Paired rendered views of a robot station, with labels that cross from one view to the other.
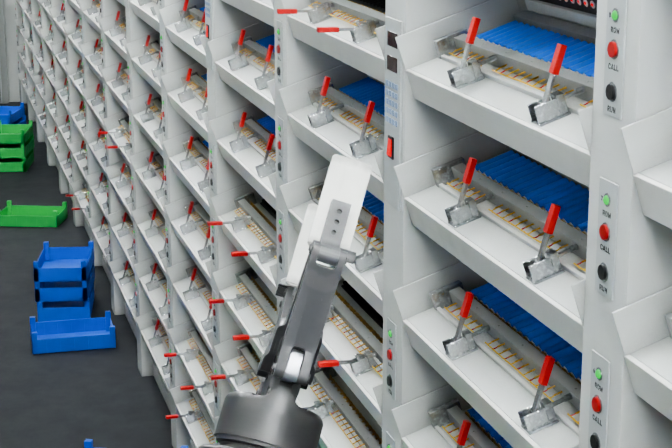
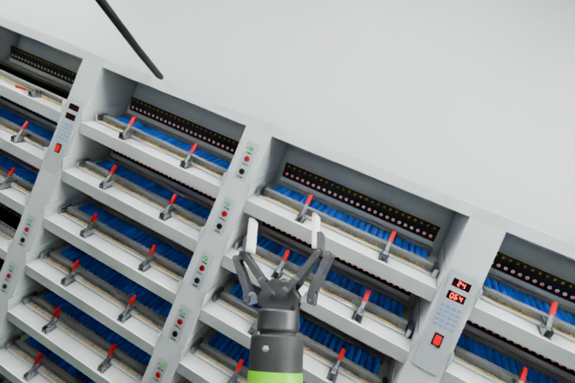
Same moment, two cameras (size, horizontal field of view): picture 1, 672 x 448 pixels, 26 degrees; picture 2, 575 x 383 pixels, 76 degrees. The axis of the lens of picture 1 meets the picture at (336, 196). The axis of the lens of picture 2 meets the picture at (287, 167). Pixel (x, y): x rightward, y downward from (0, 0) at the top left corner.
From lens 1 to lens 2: 0.99 m
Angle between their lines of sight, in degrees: 59
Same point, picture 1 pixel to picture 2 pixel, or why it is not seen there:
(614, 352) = (217, 252)
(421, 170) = (72, 160)
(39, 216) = not seen: outside the picture
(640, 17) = (264, 153)
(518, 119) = (170, 163)
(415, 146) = (73, 150)
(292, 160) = not seen: outside the picture
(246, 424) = (291, 324)
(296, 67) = not seen: outside the picture
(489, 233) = (123, 195)
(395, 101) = (68, 131)
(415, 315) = (49, 215)
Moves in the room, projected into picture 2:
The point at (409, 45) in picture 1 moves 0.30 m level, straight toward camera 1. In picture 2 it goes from (85, 113) to (127, 137)
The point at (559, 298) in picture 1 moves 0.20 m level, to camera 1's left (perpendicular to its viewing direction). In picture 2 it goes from (179, 228) to (127, 226)
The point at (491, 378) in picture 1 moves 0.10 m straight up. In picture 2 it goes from (109, 247) to (119, 221)
